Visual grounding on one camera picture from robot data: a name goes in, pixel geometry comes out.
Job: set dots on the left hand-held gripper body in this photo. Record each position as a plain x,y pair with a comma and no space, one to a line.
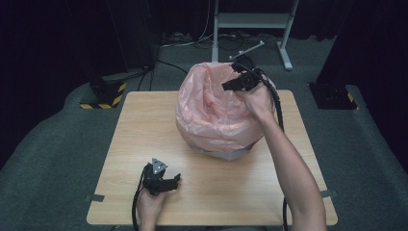
152,181

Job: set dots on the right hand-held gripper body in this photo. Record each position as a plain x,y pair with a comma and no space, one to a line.
256,78

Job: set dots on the pink plastic bag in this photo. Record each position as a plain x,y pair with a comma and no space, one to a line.
211,115

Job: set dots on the orange plastic mesh basket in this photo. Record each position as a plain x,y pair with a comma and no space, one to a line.
229,155

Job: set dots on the person's right hand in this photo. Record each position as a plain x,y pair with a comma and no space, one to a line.
258,102

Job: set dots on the person's left hand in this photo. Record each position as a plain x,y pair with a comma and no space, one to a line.
149,205

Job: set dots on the grey metal stand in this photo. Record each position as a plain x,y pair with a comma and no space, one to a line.
253,20

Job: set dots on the grey tape piece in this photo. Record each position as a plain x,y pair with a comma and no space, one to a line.
328,193
95,198

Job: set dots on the black yellow striped stand base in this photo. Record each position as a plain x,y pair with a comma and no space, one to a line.
106,94

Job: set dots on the dark pillar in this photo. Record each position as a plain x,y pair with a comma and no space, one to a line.
134,35

